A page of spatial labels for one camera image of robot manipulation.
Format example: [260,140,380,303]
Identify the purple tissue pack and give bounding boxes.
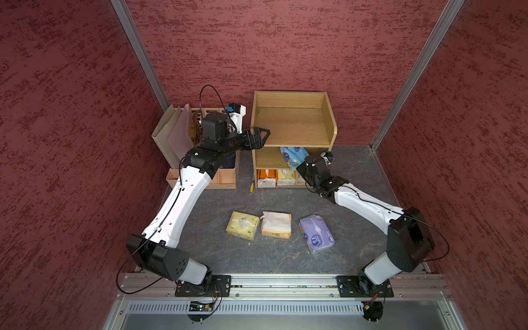
[299,214,336,254]

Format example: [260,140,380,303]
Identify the brown patterned folder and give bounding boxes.
[188,109,202,145]

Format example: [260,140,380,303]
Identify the dark blue book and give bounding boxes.
[222,153,237,169]

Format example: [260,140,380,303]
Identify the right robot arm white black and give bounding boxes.
[296,151,435,295]

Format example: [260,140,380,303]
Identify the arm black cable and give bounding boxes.
[115,84,228,296]
[304,181,451,263]

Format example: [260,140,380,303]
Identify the yellow tissue pack bottom shelf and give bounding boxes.
[276,169,296,186]

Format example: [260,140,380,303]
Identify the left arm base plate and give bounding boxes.
[175,274,232,298]

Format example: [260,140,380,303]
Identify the orange white tissue pack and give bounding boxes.
[257,169,277,188]

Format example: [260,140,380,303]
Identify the beige paper folder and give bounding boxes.
[151,104,182,169]

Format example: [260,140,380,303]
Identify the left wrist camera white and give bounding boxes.
[226,103,246,133]

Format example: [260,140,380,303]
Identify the light blue tissue pack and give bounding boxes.
[280,147,309,171]

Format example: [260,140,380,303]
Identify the beige plastic file organizer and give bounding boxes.
[191,107,240,190]

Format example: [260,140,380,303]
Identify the yellow green tissue box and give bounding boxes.
[225,211,260,241]

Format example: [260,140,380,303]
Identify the left aluminium corner profile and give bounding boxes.
[111,0,170,111]

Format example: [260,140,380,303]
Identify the aluminium corner profile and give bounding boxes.
[370,0,465,153]
[111,0,170,111]

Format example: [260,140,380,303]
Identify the right aluminium corner profile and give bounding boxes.
[370,0,465,153]

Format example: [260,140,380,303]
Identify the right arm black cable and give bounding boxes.
[304,181,451,263]

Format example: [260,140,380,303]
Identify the lilac paper folder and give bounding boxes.
[168,104,194,160]

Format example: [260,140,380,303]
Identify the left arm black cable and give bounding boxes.
[115,84,228,296]

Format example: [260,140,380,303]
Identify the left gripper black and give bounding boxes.
[219,128,270,155]

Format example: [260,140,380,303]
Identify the beige tissue pack bottom shelf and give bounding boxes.
[295,173,306,186]

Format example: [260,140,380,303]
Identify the aluminium mounting rail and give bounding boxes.
[117,272,454,302]

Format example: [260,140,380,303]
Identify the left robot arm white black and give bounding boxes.
[126,113,271,293]

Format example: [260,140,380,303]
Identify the orange yellow tissue box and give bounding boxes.
[261,211,292,239]

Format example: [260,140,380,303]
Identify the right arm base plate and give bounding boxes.
[335,275,394,299]

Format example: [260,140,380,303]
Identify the wooden three-tier shelf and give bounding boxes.
[250,91,338,182]

